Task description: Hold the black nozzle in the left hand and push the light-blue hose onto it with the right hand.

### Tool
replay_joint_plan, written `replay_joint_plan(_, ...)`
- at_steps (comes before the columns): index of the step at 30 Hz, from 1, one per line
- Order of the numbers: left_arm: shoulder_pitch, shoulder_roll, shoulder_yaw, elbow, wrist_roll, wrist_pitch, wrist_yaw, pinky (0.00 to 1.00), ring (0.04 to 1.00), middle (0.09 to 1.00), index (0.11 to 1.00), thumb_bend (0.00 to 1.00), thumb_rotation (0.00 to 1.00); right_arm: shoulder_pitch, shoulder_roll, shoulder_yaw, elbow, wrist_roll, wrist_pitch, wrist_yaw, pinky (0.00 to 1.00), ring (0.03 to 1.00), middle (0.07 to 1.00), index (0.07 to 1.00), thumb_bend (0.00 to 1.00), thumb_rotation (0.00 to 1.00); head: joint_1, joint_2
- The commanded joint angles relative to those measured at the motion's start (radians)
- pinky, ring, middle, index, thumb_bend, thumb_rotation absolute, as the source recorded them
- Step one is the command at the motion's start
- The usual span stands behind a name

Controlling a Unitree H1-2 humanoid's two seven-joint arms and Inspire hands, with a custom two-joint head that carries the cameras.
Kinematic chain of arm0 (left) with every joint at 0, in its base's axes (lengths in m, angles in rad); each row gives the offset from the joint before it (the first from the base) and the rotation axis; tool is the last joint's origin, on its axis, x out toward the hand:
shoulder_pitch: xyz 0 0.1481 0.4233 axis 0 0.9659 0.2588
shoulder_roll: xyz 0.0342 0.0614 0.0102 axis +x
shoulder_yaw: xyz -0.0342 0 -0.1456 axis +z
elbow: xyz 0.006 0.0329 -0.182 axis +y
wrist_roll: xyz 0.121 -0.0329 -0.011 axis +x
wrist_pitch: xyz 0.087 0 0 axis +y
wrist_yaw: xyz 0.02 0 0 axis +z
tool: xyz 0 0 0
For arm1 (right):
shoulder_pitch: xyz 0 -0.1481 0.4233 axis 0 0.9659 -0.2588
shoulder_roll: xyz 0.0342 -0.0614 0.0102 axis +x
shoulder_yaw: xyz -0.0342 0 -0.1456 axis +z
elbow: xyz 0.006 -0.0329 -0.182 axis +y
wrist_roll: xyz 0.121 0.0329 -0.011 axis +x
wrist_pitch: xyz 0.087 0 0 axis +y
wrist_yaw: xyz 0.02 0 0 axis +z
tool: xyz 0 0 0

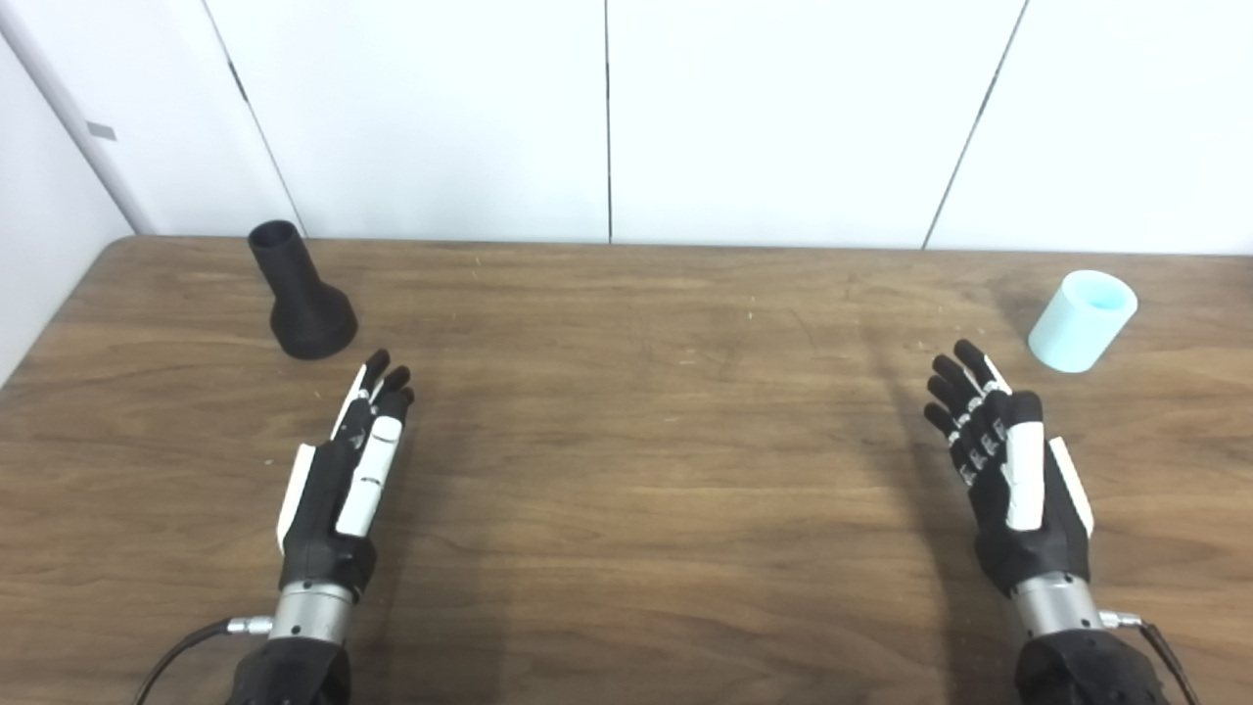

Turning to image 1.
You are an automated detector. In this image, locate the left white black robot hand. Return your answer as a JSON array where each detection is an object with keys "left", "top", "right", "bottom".
[{"left": 276, "top": 349, "right": 416, "bottom": 600}]

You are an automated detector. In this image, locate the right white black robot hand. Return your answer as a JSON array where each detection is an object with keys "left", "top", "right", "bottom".
[{"left": 924, "top": 340, "right": 1095, "bottom": 598}]

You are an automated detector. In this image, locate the light blue cylinder cup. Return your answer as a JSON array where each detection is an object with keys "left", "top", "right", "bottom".
[{"left": 1028, "top": 270, "right": 1138, "bottom": 374}]

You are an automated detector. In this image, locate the black flared nozzle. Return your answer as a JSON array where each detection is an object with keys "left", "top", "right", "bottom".
[{"left": 248, "top": 219, "right": 358, "bottom": 360}]

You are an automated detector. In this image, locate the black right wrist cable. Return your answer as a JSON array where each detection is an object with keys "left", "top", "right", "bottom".
[{"left": 1100, "top": 611, "right": 1201, "bottom": 705}]

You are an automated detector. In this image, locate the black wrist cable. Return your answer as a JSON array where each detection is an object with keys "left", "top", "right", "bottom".
[
  {"left": 132, "top": 615, "right": 275, "bottom": 705},
  {"left": 1100, "top": 611, "right": 1201, "bottom": 705}
]

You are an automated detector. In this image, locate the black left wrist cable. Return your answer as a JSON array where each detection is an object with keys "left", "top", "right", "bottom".
[{"left": 132, "top": 615, "right": 275, "bottom": 705}]

